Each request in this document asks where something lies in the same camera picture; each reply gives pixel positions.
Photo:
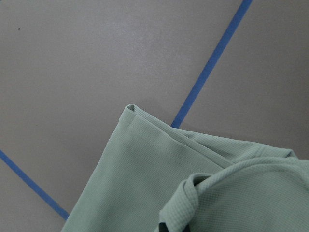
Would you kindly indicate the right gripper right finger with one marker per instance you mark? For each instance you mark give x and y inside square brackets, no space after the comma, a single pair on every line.
[186,229]

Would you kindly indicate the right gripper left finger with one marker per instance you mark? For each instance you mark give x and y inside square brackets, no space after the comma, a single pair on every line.
[162,227]

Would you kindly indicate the olive green long-sleeve shirt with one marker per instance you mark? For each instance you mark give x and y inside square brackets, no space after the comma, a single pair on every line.
[150,172]

